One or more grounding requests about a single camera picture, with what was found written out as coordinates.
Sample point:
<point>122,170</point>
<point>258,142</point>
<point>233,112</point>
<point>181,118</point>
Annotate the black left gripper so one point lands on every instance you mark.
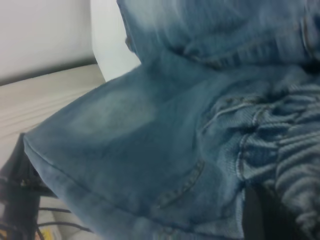
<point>17,180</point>

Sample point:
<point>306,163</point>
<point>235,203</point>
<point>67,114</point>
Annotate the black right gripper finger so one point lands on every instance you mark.
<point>265,220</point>

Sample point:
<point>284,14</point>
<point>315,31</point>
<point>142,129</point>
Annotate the blue denim jeans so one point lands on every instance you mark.
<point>150,150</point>

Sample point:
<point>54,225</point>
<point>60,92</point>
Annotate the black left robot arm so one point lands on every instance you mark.
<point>15,232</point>

